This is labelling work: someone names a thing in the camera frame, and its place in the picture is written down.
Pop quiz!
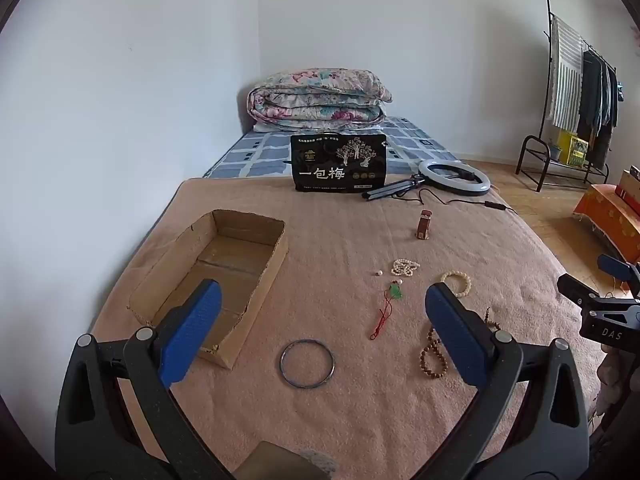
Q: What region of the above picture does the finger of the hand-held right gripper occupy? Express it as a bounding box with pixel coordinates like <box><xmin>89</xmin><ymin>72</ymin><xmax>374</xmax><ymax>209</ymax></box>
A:
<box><xmin>597</xmin><ymin>254</ymin><xmax>640</xmax><ymax>291</ymax></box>
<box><xmin>557</xmin><ymin>273</ymin><xmax>640</xmax><ymax>318</ymax></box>

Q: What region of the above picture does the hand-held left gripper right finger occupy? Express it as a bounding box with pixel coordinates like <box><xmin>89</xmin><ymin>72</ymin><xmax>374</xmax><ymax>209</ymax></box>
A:
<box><xmin>425</xmin><ymin>281</ymin><xmax>591</xmax><ymax>480</ymax></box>

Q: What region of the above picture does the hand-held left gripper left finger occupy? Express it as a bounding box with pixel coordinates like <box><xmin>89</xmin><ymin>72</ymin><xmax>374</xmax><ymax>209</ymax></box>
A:
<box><xmin>55</xmin><ymin>278</ymin><xmax>236</xmax><ymax>480</ymax></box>

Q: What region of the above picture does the brown wooden bead necklace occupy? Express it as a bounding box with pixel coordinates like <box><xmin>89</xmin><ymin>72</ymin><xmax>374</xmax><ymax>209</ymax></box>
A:
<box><xmin>419</xmin><ymin>307</ymin><xmax>502</xmax><ymax>380</ymax></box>

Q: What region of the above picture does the cream bead bracelet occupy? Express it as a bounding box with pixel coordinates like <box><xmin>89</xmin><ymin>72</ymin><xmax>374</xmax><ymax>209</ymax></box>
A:
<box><xmin>440</xmin><ymin>270</ymin><xmax>473</xmax><ymax>297</ymax></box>

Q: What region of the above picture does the dark metal bangle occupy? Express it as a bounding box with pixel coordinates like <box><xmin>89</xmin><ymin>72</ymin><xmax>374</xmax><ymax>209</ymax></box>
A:
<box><xmin>279</xmin><ymin>339</ymin><xmax>335</xmax><ymax>390</ymax></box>

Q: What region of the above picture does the person's right hand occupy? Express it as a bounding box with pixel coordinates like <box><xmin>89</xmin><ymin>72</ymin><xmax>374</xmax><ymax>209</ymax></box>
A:
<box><xmin>595</xmin><ymin>347</ymin><xmax>625</xmax><ymax>421</ymax></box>

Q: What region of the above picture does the cardboard box with red label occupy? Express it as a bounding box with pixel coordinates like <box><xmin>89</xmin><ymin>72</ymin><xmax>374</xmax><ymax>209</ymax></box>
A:
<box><xmin>615</xmin><ymin>165</ymin><xmax>640</xmax><ymax>201</ymax></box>

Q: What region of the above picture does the yellow box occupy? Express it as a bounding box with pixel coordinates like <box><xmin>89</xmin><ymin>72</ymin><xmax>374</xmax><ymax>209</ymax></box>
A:
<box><xmin>556</xmin><ymin>130</ymin><xmax>590</xmax><ymax>166</ymax></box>

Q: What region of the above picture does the black metal clothes rack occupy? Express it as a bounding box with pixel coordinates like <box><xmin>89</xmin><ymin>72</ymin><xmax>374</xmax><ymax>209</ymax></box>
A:
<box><xmin>515</xmin><ymin>0</ymin><xmax>623</xmax><ymax>193</ymax></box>

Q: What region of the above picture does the folded black tripod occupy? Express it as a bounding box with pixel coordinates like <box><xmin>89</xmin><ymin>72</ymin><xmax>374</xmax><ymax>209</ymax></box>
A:
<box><xmin>362</xmin><ymin>174</ymin><xmax>426</xmax><ymax>201</ymax></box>

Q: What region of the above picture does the row of dark hanging clothes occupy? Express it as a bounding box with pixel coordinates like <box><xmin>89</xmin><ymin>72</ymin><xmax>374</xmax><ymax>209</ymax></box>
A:
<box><xmin>575</xmin><ymin>47</ymin><xmax>621</xmax><ymax>166</ymax></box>

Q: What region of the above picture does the blue plaid bed sheet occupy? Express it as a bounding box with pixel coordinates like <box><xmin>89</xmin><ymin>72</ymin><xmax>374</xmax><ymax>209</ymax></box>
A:
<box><xmin>202</xmin><ymin>116</ymin><xmax>463</xmax><ymax>179</ymax></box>

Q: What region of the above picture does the striped hanging cloth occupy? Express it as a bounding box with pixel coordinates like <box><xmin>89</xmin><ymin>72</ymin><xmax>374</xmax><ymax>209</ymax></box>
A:
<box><xmin>546</xmin><ymin>16</ymin><xmax>585</xmax><ymax>131</ymax></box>

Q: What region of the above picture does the black snack bag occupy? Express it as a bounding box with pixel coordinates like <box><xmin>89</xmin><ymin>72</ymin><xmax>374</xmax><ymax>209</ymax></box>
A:
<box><xmin>290</xmin><ymin>133</ymin><xmax>389</xmax><ymax>193</ymax></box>

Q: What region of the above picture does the folded floral quilt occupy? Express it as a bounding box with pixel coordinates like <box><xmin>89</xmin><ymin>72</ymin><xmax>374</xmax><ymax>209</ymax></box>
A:
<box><xmin>246</xmin><ymin>67</ymin><xmax>393</xmax><ymax>134</ymax></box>

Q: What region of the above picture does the red cord green pendant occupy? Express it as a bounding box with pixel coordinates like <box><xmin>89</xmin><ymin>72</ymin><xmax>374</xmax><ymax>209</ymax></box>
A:
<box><xmin>369</xmin><ymin>282</ymin><xmax>405</xmax><ymax>341</ymax></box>

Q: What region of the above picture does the black ring light cable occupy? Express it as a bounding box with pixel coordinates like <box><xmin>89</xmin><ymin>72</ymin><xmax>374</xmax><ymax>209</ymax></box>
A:
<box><xmin>417</xmin><ymin>187</ymin><xmax>516</xmax><ymax>216</ymax></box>

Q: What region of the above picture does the white ring light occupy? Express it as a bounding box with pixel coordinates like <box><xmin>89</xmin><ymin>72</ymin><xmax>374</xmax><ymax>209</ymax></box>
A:
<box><xmin>418</xmin><ymin>159</ymin><xmax>493</xmax><ymax>197</ymax></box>

